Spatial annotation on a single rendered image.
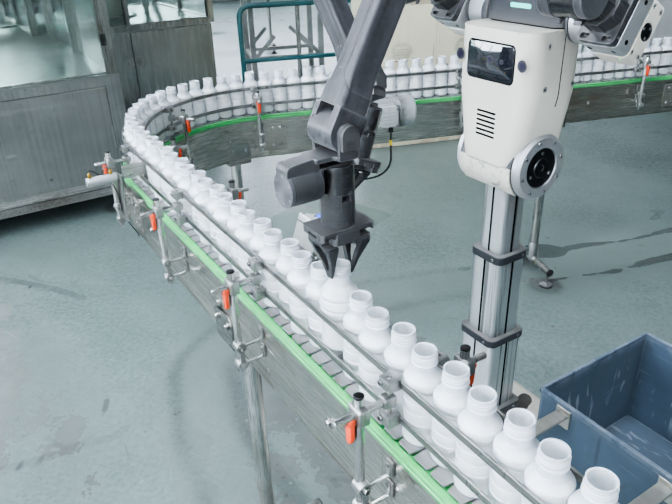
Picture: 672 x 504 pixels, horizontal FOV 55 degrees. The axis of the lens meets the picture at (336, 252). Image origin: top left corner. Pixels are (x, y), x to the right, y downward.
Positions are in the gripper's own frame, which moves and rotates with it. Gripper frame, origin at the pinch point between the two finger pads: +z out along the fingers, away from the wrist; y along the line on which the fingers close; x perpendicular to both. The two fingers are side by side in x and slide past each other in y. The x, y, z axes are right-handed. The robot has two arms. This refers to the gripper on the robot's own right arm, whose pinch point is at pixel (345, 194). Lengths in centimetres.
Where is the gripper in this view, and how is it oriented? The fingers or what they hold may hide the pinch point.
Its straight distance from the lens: 141.3
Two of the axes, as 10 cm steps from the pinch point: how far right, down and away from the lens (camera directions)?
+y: 5.4, 3.8, -7.6
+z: -2.6, 9.3, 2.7
